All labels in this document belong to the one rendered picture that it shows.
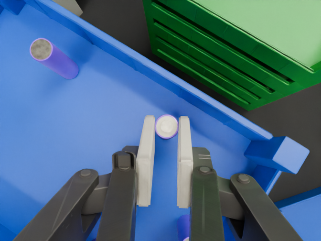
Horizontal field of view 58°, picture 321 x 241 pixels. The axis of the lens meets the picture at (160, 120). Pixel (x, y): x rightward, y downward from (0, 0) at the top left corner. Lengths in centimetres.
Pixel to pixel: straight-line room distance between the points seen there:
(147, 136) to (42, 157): 15
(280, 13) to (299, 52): 7
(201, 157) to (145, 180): 4
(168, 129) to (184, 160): 6
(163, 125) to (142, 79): 9
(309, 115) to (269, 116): 10
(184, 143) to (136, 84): 13
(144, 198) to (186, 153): 3
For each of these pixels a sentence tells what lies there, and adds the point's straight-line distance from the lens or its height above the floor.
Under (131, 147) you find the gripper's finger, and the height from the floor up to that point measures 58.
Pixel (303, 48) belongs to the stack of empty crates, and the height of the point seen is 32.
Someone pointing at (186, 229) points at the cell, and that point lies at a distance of 24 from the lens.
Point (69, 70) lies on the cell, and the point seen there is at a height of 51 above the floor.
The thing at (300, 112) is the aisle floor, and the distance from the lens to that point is 84.
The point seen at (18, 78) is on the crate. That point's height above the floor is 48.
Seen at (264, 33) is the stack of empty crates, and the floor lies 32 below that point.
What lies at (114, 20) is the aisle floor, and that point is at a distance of 84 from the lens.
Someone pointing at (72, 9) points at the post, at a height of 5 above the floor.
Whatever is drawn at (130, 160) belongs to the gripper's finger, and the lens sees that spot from 15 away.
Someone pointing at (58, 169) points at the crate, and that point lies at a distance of 30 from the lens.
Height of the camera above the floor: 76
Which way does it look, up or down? 85 degrees down
